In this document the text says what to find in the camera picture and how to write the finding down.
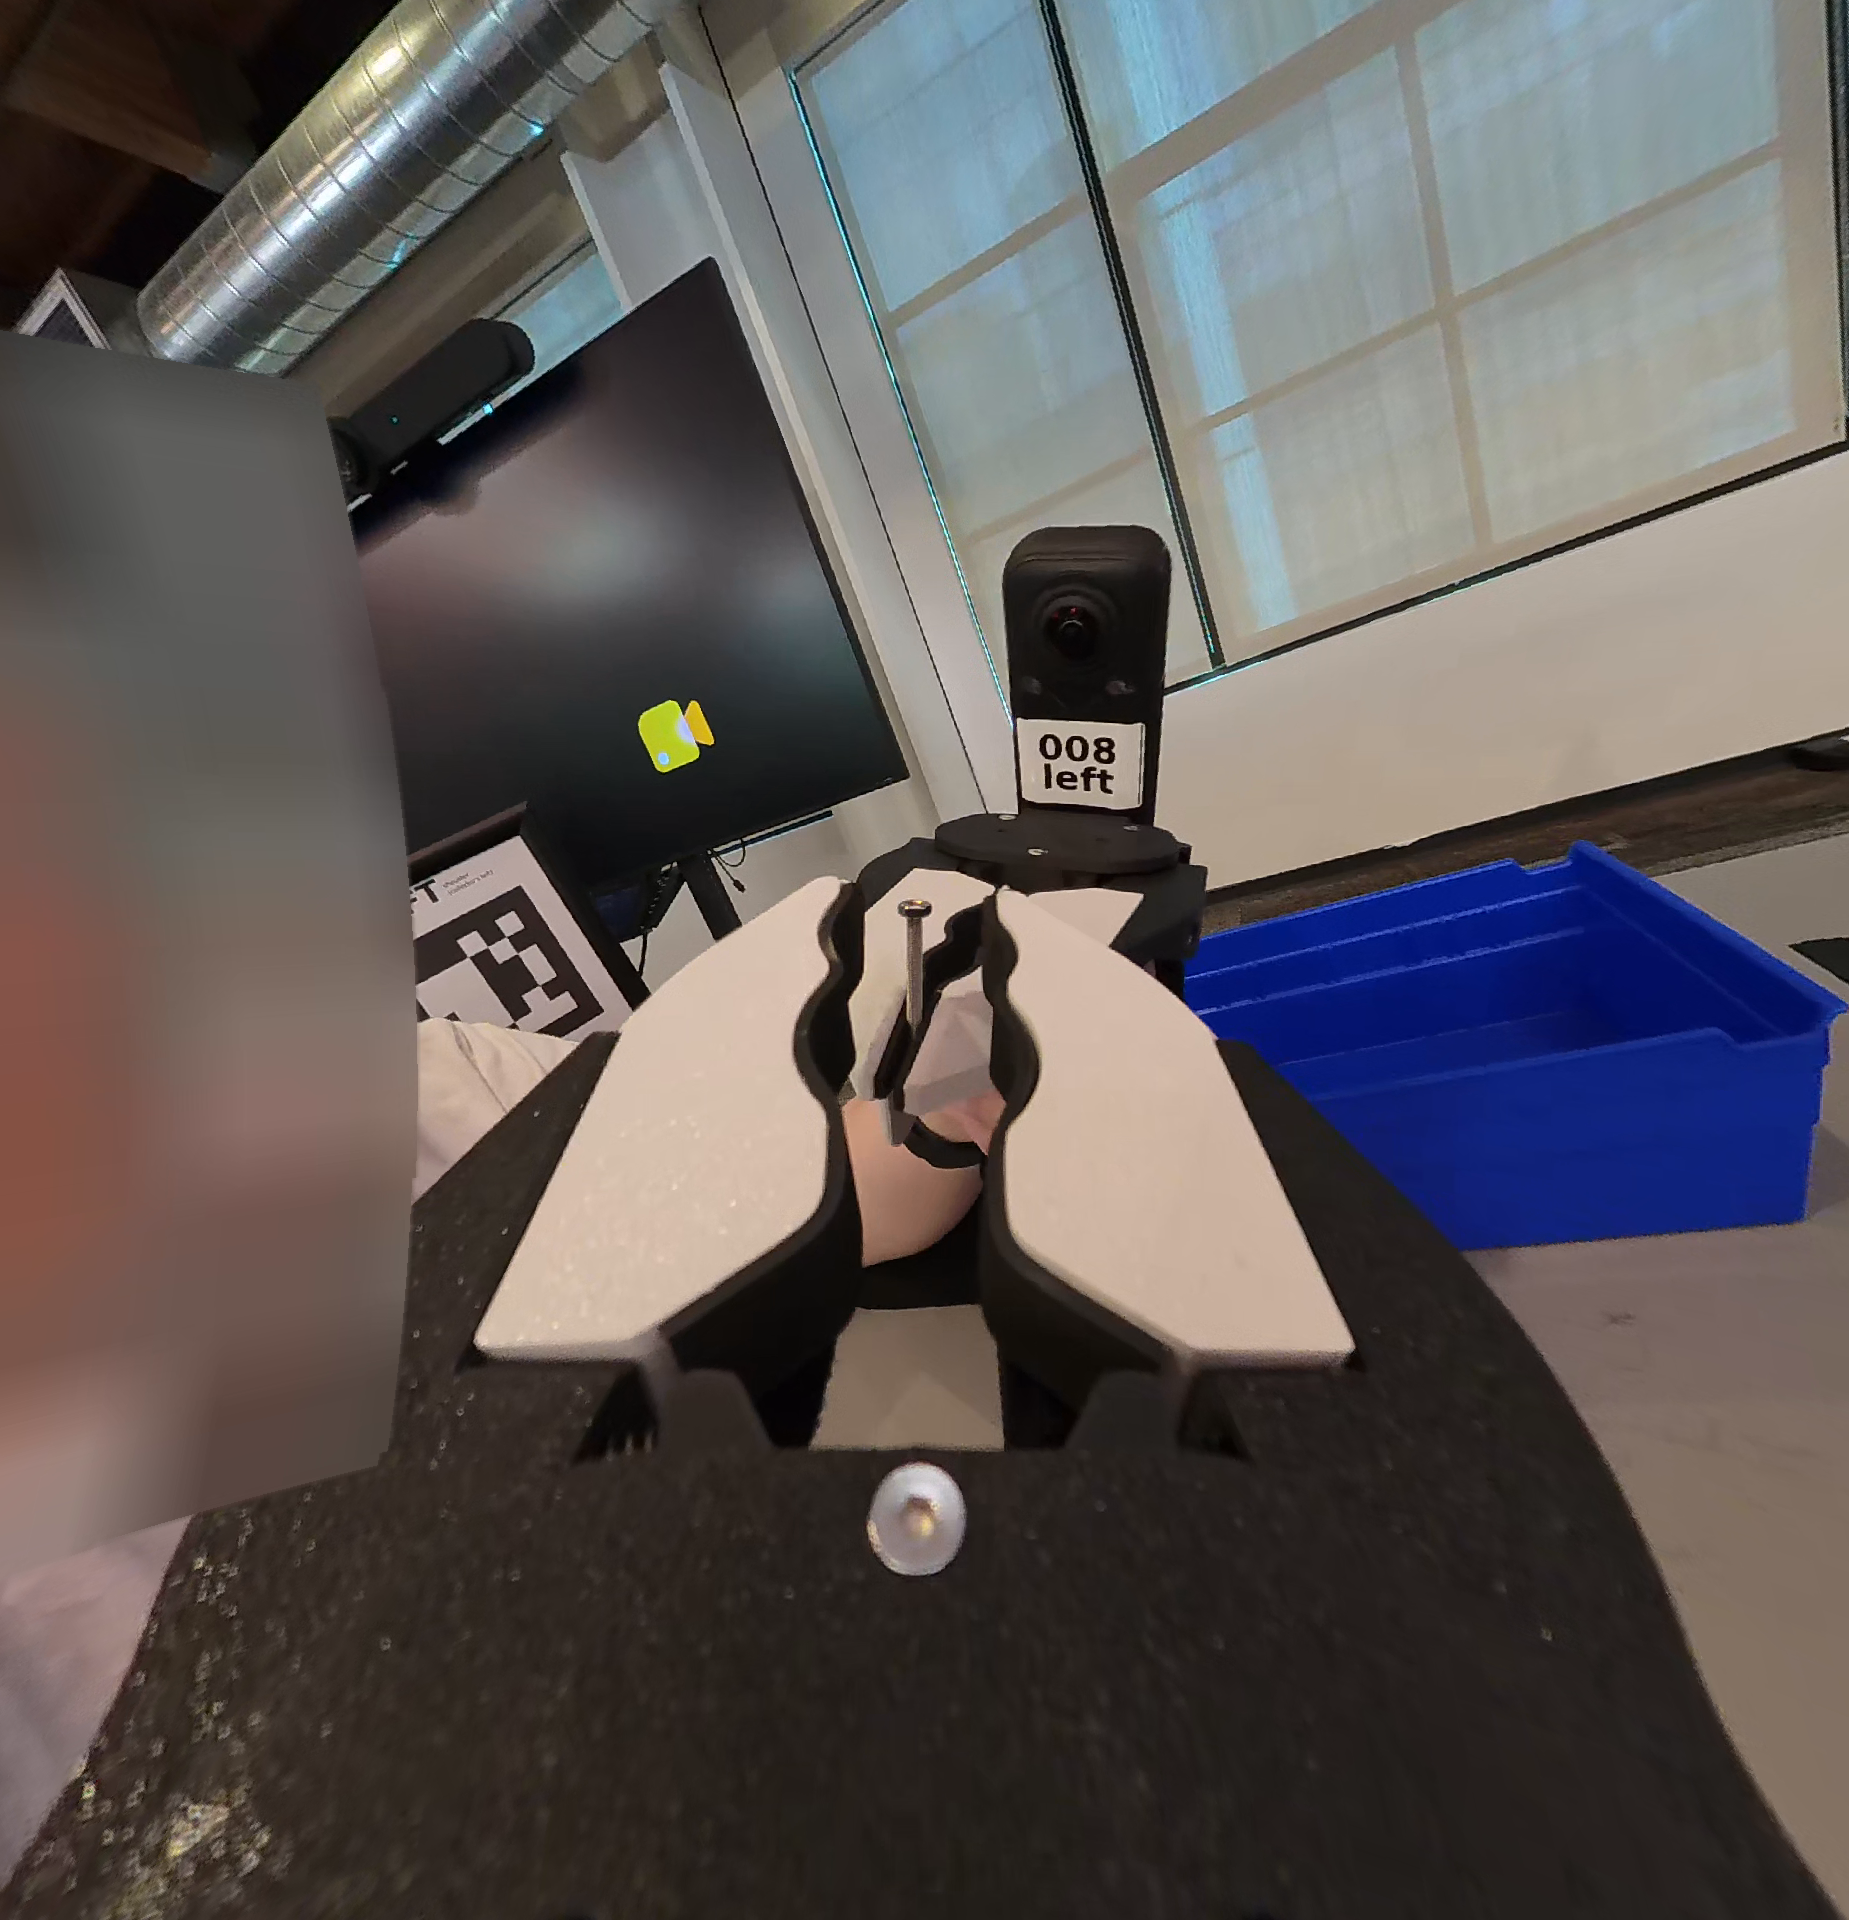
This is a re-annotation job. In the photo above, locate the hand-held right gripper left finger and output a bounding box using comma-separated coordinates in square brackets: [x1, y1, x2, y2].
[474, 877, 866, 1374]

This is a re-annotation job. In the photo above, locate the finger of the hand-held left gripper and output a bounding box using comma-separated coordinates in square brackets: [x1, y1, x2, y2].
[851, 917, 911, 1156]
[921, 890, 1154, 1123]

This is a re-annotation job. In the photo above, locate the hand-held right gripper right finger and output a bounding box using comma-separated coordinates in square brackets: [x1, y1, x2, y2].
[981, 886, 1353, 1374]

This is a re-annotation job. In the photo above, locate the blue plastic bin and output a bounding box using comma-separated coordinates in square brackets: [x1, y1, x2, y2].
[1184, 841, 1849, 1256]

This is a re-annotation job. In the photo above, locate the person's left hand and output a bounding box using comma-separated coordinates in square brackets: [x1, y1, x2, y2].
[847, 1101, 1003, 1267]

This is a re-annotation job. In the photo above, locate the black television stand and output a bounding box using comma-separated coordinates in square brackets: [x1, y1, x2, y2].
[645, 847, 745, 946]

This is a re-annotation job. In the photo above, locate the framed marker sign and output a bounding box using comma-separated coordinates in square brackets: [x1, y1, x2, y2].
[410, 804, 653, 1044]

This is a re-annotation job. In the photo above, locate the black television screen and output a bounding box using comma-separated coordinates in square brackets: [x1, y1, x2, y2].
[347, 256, 911, 903]

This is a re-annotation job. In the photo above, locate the large paned window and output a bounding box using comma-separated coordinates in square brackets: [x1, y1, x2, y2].
[788, 0, 1849, 677]

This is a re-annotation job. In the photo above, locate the black video bar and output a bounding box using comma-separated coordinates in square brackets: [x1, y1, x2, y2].
[328, 319, 541, 490]

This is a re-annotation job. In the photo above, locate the silver air duct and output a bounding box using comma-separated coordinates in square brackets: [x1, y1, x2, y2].
[137, 0, 717, 379]

